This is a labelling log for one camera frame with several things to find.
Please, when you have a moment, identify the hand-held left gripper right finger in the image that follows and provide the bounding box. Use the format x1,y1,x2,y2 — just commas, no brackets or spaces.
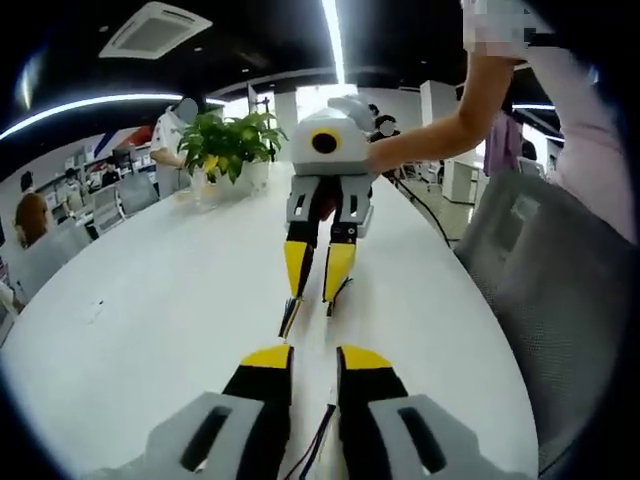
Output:
335,343,482,480

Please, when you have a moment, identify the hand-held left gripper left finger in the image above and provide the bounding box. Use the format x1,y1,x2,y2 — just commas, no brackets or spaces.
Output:
146,342,297,480

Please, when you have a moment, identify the JST socket with coloured wires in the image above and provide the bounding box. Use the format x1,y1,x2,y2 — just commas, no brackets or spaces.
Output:
285,383,342,480

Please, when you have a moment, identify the JST connector with coloured wires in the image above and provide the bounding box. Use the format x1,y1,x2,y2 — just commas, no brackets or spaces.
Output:
277,293,307,340

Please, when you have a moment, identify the glass vase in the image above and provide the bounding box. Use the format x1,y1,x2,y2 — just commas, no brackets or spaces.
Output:
188,166,222,210

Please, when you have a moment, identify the ceiling light strip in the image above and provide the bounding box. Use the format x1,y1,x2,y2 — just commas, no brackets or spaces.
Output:
321,0,348,86

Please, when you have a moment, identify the green potted plant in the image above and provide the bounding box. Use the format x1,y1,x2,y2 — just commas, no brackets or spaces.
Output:
176,111,290,187

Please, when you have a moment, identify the purple hanging cloth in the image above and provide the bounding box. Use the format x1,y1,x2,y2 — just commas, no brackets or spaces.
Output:
481,111,525,177

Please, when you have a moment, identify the grey mesh office chair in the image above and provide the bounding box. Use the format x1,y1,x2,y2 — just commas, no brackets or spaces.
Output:
451,171,640,469

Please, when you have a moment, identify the ceiling air conditioner unit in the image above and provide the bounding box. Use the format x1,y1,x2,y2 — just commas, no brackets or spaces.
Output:
97,0,215,61

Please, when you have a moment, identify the person in pink shirt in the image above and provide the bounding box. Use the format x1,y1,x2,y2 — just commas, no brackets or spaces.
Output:
462,0,637,244

